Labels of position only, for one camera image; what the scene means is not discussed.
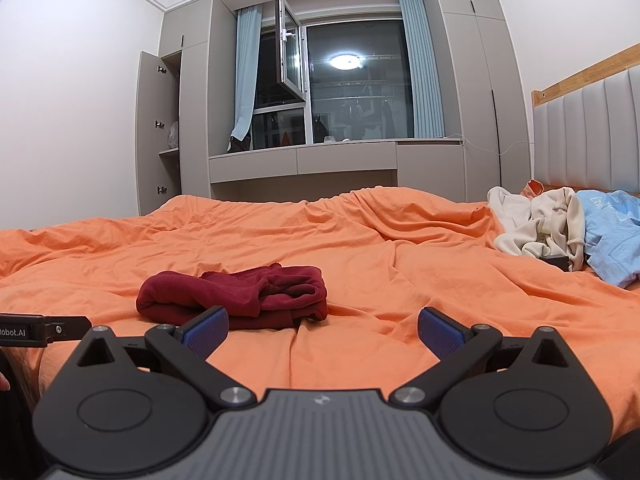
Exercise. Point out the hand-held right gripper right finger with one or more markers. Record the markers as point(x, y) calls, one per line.
point(440, 332)

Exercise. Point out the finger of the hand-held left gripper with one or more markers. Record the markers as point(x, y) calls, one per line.
point(70, 327)

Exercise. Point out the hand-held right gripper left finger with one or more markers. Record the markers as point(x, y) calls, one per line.
point(207, 332)

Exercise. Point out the dark red sweater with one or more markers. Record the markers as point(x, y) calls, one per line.
point(240, 290)

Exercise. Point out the person's left hand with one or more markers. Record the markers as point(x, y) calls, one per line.
point(3, 382)

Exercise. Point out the orange blanket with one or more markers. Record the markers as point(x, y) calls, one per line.
point(350, 240)

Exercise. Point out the small black box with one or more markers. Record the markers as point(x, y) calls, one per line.
point(556, 262)

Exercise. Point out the cream hoodie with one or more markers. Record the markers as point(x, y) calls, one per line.
point(525, 225)

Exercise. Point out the small orange cloth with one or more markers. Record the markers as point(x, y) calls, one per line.
point(531, 189)

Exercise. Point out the dark bag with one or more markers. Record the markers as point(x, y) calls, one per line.
point(239, 145)

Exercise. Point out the light blue garment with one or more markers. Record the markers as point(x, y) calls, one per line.
point(610, 230)

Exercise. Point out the clear plastic bag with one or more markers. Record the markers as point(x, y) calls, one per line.
point(173, 135)

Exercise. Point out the grey open wardrobe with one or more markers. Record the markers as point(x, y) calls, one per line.
point(150, 135)

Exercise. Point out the grey padded headboard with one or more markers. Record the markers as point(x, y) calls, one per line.
point(590, 145)

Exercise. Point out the window with open sash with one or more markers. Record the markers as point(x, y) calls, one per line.
point(360, 85)

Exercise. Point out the light blue sheer curtain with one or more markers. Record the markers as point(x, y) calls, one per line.
point(247, 70)

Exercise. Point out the light blue pleated curtain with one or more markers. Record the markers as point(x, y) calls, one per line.
point(422, 65)

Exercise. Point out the wooden headboard frame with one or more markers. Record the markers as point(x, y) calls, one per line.
point(585, 77)

